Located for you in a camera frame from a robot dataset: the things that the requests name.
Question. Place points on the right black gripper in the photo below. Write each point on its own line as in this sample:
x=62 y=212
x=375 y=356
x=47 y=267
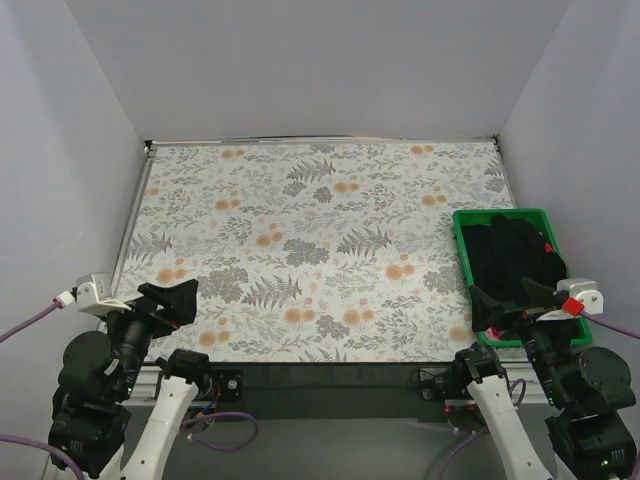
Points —
x=516 y=313

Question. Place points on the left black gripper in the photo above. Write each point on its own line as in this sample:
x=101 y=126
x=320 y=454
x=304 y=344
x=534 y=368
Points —
x=151 y=314

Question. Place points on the black t shirt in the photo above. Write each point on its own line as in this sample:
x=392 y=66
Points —
x=509 y=267

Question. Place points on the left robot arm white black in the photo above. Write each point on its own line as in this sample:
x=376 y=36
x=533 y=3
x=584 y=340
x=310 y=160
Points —
x=99 y=372

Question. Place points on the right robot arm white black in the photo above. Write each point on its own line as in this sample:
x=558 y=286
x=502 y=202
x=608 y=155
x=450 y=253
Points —
x=589 y=387

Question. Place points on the red t shirt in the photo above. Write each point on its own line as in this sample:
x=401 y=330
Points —
x=512 y=259

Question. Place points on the green plastic bin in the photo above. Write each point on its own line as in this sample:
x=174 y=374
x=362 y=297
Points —
x=475 y=231

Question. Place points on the floral table mat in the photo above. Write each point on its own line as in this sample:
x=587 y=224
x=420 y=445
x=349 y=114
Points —
x=325 y=252

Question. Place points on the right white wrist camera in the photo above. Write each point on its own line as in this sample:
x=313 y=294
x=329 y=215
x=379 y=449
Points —
x=576 y=296

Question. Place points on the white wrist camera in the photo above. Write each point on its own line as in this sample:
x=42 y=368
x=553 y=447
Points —
x=576 y=296
x=94 y=296

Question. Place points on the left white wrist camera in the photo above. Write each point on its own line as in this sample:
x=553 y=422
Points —
x=94 y=296

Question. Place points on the aluminium frame rail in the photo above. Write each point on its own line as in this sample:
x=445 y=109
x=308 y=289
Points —
x=146 y=385

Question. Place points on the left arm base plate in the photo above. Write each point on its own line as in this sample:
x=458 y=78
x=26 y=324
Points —
x=223 y=385

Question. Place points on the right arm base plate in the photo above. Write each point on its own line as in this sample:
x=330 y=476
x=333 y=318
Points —
x=441 y=384

